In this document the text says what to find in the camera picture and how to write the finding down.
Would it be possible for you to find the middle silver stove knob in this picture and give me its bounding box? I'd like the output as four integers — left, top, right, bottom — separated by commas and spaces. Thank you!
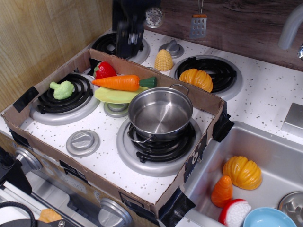
104, 103, 129, 118

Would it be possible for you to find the green toy broccoli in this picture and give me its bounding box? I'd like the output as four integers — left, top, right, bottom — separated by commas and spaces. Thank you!
49, 81, 74, 100

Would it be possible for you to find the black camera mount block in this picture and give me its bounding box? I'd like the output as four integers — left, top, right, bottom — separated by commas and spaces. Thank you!
0, 147, 32, 195

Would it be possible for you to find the silver stove knob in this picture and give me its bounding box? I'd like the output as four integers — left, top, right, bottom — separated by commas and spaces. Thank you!
66, 130, 100, 157
104, 103, 129, 118
159, 40, 184, 59

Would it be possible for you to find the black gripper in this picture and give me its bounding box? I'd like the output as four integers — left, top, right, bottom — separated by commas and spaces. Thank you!
112, 0, 146, 59

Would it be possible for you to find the red toy strawberry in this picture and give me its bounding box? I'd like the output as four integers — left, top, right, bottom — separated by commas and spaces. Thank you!
93, 62, 117, 79

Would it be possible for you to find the stainless steel pot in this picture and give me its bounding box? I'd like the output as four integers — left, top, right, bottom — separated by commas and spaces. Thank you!
128, 84, 193, 142

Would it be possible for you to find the hanging metal spatula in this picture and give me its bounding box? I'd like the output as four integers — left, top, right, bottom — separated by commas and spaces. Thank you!
189, 0, 207, 39

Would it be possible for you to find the black coiled cable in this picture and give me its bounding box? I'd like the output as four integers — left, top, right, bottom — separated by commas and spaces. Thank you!
0, 201, 36, 227

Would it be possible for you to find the light blue bowl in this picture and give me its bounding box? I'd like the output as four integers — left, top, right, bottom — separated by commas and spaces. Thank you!
243, 207, 296, 227

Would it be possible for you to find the front right black burner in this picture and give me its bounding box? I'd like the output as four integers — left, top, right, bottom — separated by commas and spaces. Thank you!
116, 119, 202, 177

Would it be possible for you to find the light green plastic plate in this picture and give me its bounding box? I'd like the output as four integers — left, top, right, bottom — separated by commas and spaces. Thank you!
94, 87, 148, 104

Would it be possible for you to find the right silver oven dial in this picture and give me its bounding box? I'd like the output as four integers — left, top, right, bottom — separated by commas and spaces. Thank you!
98, 198, 133, 227

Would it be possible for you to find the front silver stove knob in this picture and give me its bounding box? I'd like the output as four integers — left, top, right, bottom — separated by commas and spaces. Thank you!
66, 130, 100, 157

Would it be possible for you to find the small orange toy carrot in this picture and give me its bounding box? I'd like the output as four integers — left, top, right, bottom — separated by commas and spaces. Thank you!
211, 175, 233, 208

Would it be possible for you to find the silver sink basin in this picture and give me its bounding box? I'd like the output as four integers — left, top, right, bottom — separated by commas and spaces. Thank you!
179, 122, 303, 227

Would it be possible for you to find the back left black burner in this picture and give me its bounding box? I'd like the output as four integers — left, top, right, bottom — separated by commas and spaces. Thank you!
91, 32, 151, 65

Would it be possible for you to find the red white toy mushroom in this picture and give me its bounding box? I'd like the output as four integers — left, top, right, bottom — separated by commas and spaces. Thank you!
218, 199, 252, 227

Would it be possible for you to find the back silver stove knob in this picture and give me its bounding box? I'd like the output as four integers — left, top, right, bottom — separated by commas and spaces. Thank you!
159, 40, 184, 59

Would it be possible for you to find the steel bowl in sink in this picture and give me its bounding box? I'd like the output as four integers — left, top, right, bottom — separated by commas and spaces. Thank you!
277, 191, 303, 227

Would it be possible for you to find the hanging round metal strainer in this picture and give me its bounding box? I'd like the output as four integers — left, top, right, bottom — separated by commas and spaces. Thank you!
144, 0, 165, 29

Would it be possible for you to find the orange sponge piece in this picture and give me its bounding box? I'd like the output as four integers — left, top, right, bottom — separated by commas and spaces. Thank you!
38, 208, 62, 223

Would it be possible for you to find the left silver oven dial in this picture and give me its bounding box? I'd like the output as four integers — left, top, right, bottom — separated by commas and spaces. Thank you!
16, 147, 43, 174

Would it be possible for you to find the silver oven dial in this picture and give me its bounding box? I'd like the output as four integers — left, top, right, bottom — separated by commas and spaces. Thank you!
16, 147, 43, 174
98, 198, 133, 227

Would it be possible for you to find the yellow toy corn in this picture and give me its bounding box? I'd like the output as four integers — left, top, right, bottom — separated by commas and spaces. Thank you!
154, 49, 173, 71

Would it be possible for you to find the orange toy pumpkin on stove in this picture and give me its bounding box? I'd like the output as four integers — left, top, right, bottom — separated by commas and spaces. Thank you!
179, 69, 213, 93

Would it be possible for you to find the back right black burner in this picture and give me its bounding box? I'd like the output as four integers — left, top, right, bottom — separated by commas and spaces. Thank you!
169, 55, 243, 101

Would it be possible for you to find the grey faucet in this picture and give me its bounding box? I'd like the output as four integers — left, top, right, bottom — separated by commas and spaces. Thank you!
278, 4, 303, 50

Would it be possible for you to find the orange toy pumpkin in sink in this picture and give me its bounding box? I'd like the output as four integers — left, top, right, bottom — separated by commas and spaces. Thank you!
223, 156, 263, 190

